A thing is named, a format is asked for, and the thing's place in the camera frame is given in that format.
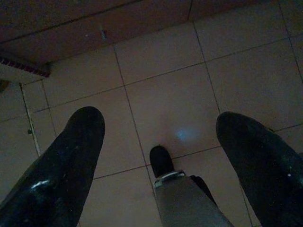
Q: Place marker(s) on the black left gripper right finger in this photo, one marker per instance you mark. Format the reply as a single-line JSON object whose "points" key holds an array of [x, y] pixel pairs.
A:
{"points": [[267, 175]]}

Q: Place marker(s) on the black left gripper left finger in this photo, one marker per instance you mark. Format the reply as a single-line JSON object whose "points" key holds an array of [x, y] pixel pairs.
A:
{"points": [[54, 170]]}

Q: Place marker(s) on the grey robot left leg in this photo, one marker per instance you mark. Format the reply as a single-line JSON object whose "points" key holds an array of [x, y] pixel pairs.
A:
{"points": [[180, 201]]}

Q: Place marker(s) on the brown lower cabinet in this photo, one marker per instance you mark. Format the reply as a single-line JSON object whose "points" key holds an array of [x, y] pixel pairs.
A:
{"points": [[71, 28]]}

